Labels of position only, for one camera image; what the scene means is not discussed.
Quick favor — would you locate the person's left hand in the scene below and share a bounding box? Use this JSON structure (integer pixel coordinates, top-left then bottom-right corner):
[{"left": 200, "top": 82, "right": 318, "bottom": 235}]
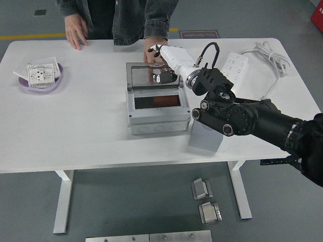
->
[{"left": 142, "top": 36, "right": 169, "bottom": 66}]

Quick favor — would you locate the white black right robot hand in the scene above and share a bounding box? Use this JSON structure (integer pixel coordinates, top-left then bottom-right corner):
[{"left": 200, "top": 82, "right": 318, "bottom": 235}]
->
[{"left": 147, "top": 44, "right": 196, "bottom": 85}]

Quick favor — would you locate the person's right hand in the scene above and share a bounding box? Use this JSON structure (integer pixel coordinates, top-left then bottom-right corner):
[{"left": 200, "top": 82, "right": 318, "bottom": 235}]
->
[{"left": 64, "top": 12, "right": 89, "bottom": 51}]

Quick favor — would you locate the grey enclosure box clear lid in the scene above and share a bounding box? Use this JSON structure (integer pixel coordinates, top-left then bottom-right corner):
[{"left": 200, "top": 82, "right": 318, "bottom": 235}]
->
[{"left": 125, "top": 62, "right": 191, "bottom": 136}]

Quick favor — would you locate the grey cube with round hole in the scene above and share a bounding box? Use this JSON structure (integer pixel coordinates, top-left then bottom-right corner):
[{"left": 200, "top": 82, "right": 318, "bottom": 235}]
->
[{"left": 188, "top": 120, "right": 224, "bottom": 153}]

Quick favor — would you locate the red box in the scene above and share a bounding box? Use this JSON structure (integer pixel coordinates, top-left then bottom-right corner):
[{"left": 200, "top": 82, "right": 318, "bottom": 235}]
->
[{"left": 310, "top": 6, "right": 323, "bottom": 30}]

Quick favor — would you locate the brown floor sign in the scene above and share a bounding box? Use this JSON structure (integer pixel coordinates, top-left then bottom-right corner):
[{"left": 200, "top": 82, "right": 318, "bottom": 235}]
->
[{"left": 179, "top": 30, "right": 220, "bottom": 40}]

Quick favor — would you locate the person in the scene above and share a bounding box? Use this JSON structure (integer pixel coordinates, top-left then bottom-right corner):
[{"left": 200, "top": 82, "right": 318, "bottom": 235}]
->
[{"left": 55, "top": 0, "right": 180, "bottom": 46}]

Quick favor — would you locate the white paper card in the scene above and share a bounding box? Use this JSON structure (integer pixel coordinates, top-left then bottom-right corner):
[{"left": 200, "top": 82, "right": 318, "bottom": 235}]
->
[{"left": 27, "top": 56, "right": 63, "bottom": 79}]

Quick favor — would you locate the white power strip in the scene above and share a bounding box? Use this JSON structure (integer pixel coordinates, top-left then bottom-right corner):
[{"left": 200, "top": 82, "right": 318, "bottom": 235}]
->
[{"left": 219, "top": 52, "right": 249, "bottom": 88}]

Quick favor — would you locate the purple shallow bowl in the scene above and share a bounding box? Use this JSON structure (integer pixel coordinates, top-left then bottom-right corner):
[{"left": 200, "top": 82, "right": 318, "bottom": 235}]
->
[{"left": 18, "top": 63, "right": 64, "bottom": 92}]

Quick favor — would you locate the white narrow strip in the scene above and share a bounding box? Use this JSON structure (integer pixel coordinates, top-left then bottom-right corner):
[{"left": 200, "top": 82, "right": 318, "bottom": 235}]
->
[{"left": 13, "top": 71, "right": 28, "bottom": 82}]

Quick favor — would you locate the small metal block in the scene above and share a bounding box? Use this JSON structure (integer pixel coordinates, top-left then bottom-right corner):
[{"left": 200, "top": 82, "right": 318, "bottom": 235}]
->
[
  {"left": 198, "top": 201, "right": 223, "bottom": 225},
  {"left": 190, "top": 178, "right": 214, "bottom": 201}
]

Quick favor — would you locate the black table control panel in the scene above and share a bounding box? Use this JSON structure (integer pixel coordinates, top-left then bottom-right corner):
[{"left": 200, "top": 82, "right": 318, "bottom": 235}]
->
[{"left": 260, "top": 157, "right": 301, "bottom": 166}]

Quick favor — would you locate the white table leg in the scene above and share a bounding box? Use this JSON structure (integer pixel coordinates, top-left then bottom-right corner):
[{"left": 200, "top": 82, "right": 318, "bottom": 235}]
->
[
  {"left": 227, "top": 161, "right": 253, "bottom": 220},
  {"left": 52, "top": 170, "right": 75, "bottom": 235}
]

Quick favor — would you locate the grey metal plate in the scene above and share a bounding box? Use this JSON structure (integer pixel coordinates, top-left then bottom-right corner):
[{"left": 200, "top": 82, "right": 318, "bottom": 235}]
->
[
  {"left": 85, "top": 234, "right": 150, "bottom": 242},
  {"left": 149, "top": 229, "right": 212, "bottom": 242}
]

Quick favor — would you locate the white wall socket panel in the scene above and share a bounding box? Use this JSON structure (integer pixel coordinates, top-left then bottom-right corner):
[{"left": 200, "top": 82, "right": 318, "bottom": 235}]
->
[{"left": 26, "top": 64, "right": 57, "bottom": 89}]

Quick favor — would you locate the white power cord with plug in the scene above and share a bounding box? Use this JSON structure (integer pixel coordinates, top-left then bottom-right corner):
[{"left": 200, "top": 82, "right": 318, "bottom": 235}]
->
[{"left": 239, "top": 41, "right": 291, "bottom": 100}]

